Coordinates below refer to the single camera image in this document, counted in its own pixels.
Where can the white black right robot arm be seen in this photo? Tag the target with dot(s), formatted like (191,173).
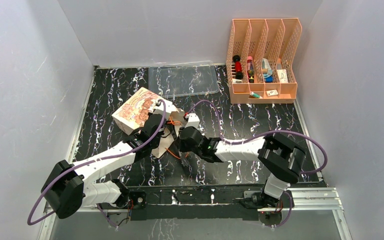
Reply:
(280,155)

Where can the orange desk file organizer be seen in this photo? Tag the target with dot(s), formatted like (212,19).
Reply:
(259,60)

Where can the green white tube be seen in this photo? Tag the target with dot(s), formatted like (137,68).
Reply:
(254,95)

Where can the small white card box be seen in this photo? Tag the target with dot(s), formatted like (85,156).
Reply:
(272,93)

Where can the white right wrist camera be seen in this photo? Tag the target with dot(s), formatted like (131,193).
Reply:
(192,120)

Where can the aluminium frame rail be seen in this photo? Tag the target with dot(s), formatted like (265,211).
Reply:
(308,199)

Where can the pink red bottle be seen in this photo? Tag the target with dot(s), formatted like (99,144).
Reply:
(250,69)

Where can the red black dumbbell toy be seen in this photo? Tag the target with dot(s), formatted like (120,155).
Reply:
(237,67)

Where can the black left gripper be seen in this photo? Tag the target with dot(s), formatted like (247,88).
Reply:
(149,115)

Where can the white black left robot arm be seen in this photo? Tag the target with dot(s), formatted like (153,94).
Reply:
(71,186)

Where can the printed white paper bag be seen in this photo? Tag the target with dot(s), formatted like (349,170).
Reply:
(131,117)

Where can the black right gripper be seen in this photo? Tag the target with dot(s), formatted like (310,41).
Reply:
(182,142)

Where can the clear plastic tray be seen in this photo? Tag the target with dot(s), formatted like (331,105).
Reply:
(183,79)

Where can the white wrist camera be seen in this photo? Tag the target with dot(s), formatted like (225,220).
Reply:
(192,120)
(164,107)

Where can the blue clear tape dispenser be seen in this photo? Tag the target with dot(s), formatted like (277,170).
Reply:
(267,72)

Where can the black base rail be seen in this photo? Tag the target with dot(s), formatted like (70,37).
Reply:
(220,201)

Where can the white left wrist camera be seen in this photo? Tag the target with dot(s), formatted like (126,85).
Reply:
(164,107)

